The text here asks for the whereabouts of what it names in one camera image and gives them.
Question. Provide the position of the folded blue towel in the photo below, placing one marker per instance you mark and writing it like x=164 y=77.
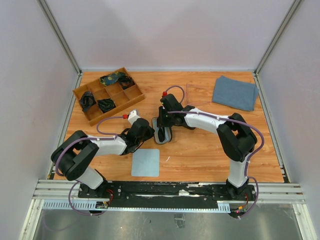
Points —
x=235 y=94

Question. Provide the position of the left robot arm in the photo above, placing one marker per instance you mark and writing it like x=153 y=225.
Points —
x=72 y=158

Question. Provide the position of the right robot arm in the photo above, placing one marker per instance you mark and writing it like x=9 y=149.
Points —
x=236 y=137

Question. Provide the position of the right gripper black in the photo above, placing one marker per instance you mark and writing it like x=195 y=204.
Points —
x=161 y=122

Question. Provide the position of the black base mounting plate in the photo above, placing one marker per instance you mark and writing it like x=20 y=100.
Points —
x=170 y=195

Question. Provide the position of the black orange rolled tie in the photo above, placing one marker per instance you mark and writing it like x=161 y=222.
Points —
x=125 y=81

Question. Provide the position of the black striped rolled tie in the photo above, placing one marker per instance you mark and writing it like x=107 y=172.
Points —
x=87 y=100

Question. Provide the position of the wooden divided organizer tray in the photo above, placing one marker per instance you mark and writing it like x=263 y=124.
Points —
x=123 y=98

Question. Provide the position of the black sunglasses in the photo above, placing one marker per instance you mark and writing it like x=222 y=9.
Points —
x=162 y=135

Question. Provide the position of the aluminium front rail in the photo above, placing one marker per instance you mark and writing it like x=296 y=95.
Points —
x=63 y=194

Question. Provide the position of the black dotted rolled tie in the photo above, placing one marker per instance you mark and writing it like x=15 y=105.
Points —
x=105 y=105

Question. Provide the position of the right aluminium frame post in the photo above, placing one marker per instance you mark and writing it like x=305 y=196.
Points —
x=278 y=34

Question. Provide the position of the pink clear glasses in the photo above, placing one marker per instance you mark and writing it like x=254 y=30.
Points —
x=196 y=95

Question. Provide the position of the blue patterned rolled tie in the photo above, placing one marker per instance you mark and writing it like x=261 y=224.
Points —
x=111 y=78

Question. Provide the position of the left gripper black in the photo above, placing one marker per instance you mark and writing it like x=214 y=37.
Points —
x=150 y=133

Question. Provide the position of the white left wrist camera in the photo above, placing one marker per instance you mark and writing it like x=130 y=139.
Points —
x=132 y=116

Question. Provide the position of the aluminium frame post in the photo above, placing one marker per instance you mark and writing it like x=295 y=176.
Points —
x=278 y=34
x=43 y=4

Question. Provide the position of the left aluminium frame post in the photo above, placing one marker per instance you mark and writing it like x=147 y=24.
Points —
x=43 y=4

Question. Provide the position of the left light blue cloth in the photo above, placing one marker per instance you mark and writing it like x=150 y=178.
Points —
x=146 y=163

